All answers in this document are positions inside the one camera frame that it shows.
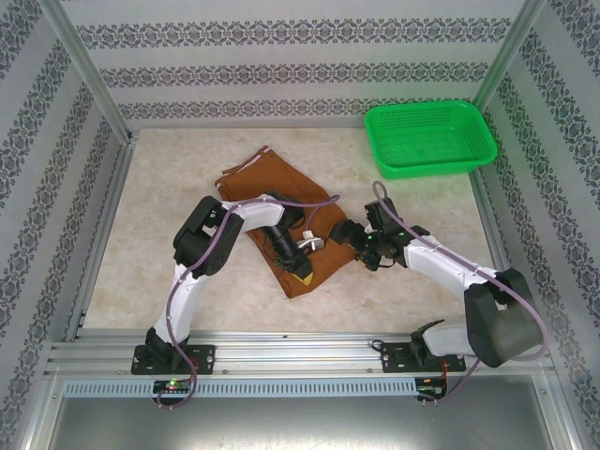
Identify green plastic basket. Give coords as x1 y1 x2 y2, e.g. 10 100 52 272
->
364 98 499 182

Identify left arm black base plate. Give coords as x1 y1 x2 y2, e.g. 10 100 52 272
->
132 344 218 377

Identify aluminium frame post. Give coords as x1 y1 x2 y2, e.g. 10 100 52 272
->
472 0 548 108
36 0 131 138

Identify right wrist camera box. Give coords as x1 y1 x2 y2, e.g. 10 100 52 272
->
365 199 399 233

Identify aluminium side rail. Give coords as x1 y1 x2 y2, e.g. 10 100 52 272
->
64 132 141 342

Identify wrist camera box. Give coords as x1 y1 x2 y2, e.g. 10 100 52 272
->
365 199 399 233
297 230 328 253

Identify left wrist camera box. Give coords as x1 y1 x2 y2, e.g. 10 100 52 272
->
297 230 328 253

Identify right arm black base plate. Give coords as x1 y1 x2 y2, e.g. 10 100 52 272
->
380 339 468 375

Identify brown long pants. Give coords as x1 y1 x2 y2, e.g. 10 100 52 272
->
216 144 357 301

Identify grey slotted cable duct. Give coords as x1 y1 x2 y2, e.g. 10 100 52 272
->
63 378 419 399

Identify aluminium mounting rail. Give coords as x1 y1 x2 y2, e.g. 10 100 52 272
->
46 330 557 377

